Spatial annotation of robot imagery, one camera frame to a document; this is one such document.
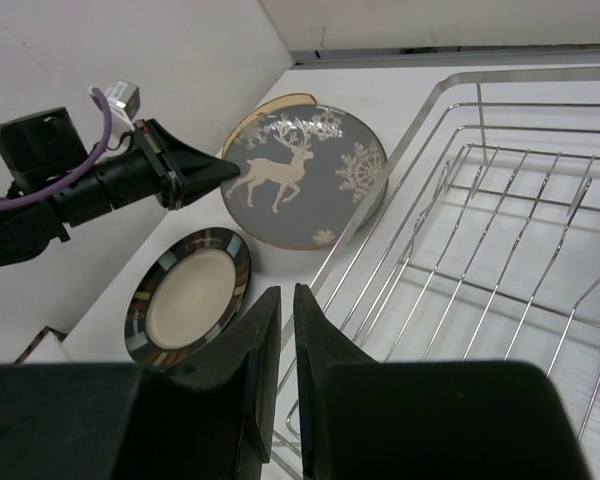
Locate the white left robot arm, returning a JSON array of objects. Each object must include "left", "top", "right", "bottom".
[{"left": 0, "top": 108, "right": 239, "bottom": 267}]

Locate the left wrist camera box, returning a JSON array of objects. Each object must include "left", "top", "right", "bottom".
[{"left": 105, "top": 80, "right": 141, "bottom": 119}]

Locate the wire dish rack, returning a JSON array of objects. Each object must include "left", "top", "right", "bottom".
[{"left": 269, "top": 66, "right": 600, "bottom": 480}]

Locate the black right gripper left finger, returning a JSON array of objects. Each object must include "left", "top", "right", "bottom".
[{"left": 139, "top": 286, "right": 281, "bottom": 479}]

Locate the beige bird pattern plate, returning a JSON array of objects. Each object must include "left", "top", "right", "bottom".
[{"left": 237, "top": 92, "right": 318, "bottom": 130}]

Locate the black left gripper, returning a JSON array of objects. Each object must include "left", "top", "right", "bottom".
[{"left": 54, "top": 119, "right": 240, "bottom": 227}]

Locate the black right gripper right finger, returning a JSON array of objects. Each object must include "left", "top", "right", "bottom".
[{"left": 293, "top": 284, "right": 395, "bottom": 479}]

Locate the grey reindeer plate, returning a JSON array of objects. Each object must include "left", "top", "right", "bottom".
[{"left": 221, "top": 104, "right": 387, "bottom": 250}]

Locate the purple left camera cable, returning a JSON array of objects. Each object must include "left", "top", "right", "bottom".
[{"left": 0, "top": 87, "right": 116, "bottom": 216}]

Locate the striped rim cream plate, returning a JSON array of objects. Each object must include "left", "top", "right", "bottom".
[{"left": 124, "top": 227, "right": 251, "bottom": 370}]

